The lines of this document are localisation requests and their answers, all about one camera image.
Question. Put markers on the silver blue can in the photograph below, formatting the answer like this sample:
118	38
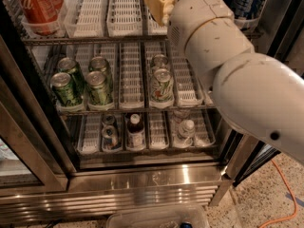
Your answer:
109	119
110	138

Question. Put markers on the brown bottle white cap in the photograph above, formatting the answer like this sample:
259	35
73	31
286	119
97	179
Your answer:
135	133

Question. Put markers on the clear water bottle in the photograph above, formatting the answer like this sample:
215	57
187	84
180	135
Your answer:
185	134
180	115

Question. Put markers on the front silver blue can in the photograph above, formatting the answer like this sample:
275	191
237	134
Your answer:
110	138

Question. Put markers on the stainless steel fridge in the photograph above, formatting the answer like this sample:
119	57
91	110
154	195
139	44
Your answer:
55	167

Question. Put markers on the front clear water bottle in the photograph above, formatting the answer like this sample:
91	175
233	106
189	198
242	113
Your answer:
185	134

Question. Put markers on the rear white green can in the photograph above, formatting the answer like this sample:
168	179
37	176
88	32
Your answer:
159	61

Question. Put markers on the white green can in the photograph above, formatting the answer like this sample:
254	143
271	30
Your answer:
159	61
162	86

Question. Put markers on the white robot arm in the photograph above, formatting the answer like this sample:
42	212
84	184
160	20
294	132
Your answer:
254	93

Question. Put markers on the front red coca-cola can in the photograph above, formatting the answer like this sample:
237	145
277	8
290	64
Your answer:
42	14

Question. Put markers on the front white green can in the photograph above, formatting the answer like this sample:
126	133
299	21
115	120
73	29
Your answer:
162	86

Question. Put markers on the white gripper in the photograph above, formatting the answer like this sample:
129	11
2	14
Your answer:
199	18

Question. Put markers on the rear silver blue can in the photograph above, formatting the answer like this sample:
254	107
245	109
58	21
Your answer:
109	119

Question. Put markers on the rear left green can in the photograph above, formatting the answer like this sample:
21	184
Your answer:
72	67

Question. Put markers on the top wire shelf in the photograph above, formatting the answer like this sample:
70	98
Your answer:
47	41

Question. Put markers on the middle wire shelf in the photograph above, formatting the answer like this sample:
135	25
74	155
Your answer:
134	110

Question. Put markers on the wire shelf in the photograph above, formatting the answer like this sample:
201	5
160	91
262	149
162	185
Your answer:
134	110
47	41

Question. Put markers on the clear plastic bin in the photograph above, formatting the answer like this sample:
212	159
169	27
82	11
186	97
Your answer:
171	216

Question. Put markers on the open fridge door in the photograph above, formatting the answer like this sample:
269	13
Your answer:
253	155

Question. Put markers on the rear clear water bottle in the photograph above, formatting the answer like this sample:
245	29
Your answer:
180	115

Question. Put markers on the front left green can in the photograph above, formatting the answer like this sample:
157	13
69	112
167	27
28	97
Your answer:
65	89

